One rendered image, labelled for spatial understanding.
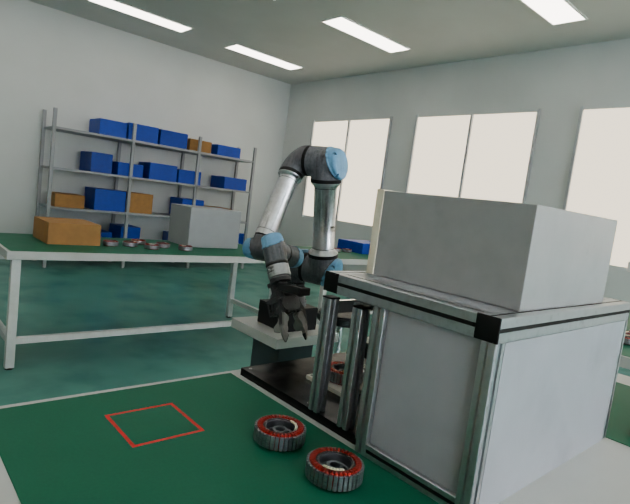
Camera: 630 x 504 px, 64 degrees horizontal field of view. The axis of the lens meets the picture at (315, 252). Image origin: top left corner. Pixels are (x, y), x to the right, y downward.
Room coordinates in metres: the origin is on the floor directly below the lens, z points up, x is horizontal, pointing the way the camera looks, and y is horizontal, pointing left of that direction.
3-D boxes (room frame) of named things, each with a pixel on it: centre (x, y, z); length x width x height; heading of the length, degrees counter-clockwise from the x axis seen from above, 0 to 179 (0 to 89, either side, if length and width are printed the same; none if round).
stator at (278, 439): (1.05, 0.03, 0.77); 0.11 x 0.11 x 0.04
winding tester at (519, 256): (1.22, -0.42, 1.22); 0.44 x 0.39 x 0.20; 132
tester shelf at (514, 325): (1.23, -0.43, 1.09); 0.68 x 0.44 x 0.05; 132
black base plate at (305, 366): (1.46, -0.22, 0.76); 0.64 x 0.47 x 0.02; 132
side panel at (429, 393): (0.96, -0.24, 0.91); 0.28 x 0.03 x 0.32; 42
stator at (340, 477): (0.93, -0.09, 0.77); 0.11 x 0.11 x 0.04
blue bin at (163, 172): (7.50, 2.45, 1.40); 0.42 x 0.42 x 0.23; 42
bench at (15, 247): (4.02, 1.29, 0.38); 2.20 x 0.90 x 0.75; 132
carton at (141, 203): (7.31, 2.68, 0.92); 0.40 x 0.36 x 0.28; 42
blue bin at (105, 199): (7.02, 2.99, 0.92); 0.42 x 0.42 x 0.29; 43
